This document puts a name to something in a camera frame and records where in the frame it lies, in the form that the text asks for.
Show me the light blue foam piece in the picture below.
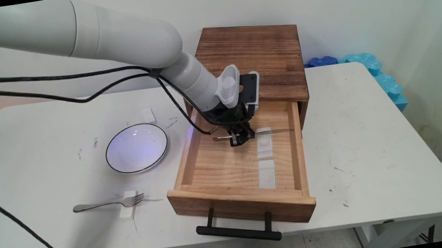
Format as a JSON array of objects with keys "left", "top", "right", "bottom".
[{"left": 337, "top": 47, "right": 410, "bottom": 120}]

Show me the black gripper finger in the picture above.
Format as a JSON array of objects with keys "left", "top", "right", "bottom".
[
  {"left": 240, "top": 124, "right": 256, "bottom": 141},
  {"left": 229, "top": 130, "right": 243, "bottom": 147}
]

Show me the dark blue foam piece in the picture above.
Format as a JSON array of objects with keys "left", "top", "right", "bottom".
[{"left": 303, "top": 55, "right": 339, "bottom": 69}]

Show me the silver fork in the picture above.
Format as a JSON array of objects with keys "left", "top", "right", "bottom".
[{"left": 72, "top": 193, "right": 146, "bottom": 215}]

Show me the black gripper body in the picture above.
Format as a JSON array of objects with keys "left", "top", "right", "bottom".
[{"left": 204, "top": 100, "right": 253, "bottom": 135}]

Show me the light wood drawer black handle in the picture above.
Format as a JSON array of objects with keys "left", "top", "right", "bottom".
[{"left": 155, "top": 87, "right": 321, "bottom": 248}]

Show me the white cutlery rest block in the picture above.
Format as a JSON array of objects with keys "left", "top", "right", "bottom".
[
  {"left": 255, "top": 159, "right": 278, "bottom": 191},
  {"left": 116, "top": 190, "right": 140, "bottom": 221},
  {"left": 254, "top": 127, "right": 276, "bottom": 162},
  {"left": 140, "top": 107, "right": 157, "bottom": 125}
]

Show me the white plate black rim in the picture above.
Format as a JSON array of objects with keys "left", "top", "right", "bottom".
[{"left": 102, "top": 120, "right": 172, "bottom": 177}]

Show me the dark brown wooden cabinet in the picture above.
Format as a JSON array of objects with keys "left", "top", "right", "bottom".
[{"left": 175, "top": 16, "right": 314, "bottom": 143}]

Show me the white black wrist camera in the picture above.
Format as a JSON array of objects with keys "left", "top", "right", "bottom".
[{"left": 211, "top": 61, "right": 265, "bottom": 115}]

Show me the silver table knife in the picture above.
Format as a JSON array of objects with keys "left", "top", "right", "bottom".
[{"left": 212, "top": 126, "right": 296, "bottom": 143}]

